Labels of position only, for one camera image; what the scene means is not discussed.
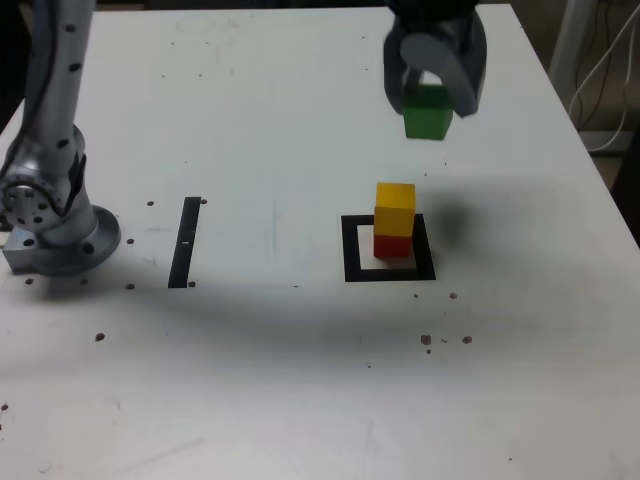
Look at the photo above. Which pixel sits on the red cube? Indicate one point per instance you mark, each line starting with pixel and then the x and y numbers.
pixel 392 247

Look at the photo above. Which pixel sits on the black tape square outline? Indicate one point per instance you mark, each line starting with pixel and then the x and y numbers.
pixel 351 250

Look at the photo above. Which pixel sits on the yellow cube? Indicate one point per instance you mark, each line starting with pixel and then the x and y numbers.
pixel 395 212

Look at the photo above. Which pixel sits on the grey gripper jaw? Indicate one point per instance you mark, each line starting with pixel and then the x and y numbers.
pixel 465 80
pixel 392 70

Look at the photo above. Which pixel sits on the black tape strip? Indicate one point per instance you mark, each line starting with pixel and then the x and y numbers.
pixel 184 240

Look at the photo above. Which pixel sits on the green cube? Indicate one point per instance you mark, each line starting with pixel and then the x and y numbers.
pixel 427 120

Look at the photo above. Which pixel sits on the white post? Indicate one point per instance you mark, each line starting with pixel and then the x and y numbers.
pixel 562 35

